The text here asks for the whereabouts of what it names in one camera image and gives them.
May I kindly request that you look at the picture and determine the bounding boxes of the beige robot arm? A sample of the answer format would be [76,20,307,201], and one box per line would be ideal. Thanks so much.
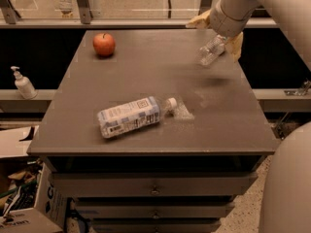
[186,0,311,233]

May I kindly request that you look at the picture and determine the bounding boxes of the cardboard box with clutter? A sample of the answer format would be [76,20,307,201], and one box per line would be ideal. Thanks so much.
[0,126,67,233]

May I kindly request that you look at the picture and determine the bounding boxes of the metal railing frame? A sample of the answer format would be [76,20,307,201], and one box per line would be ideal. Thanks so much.
[0,0,280,30]

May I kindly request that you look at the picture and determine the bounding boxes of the large labelled plastic bottle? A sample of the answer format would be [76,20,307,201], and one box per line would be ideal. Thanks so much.
[97,96,178,139]

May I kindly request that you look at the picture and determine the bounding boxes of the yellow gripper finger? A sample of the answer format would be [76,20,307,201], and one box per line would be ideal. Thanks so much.
[186,10,211,29]
[225,33,244,62]

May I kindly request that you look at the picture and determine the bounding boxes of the red apple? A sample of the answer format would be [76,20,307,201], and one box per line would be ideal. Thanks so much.
[92,33,116,56]

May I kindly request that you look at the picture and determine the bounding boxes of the grey drawer cabinet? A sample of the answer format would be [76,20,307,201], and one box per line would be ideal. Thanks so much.
[28,30,277,233]

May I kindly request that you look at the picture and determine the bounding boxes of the small clear water bottle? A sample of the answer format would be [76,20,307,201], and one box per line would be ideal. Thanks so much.
[199,35,226,66]

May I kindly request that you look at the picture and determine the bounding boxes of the white pump dispenser bottle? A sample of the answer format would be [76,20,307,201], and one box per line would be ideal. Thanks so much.
[11,66,38,99]

